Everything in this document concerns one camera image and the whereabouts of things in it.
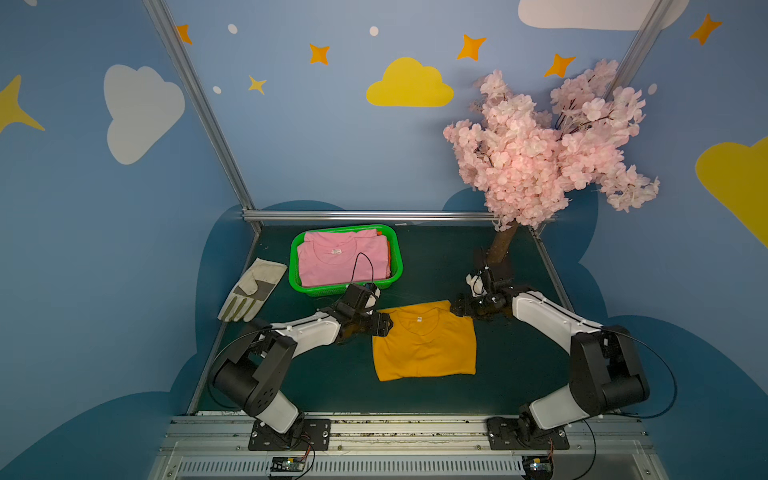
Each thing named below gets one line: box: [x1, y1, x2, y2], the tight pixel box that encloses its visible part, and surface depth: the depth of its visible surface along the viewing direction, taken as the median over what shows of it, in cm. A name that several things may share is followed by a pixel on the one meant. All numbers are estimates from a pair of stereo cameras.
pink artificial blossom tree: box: [443, 59, 660, 264], surface depth 69 cm
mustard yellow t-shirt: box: [372, 300, 477, 381], surface depth 92 cm
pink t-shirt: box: [297, 229, 391, 287], surface depth 107 cm
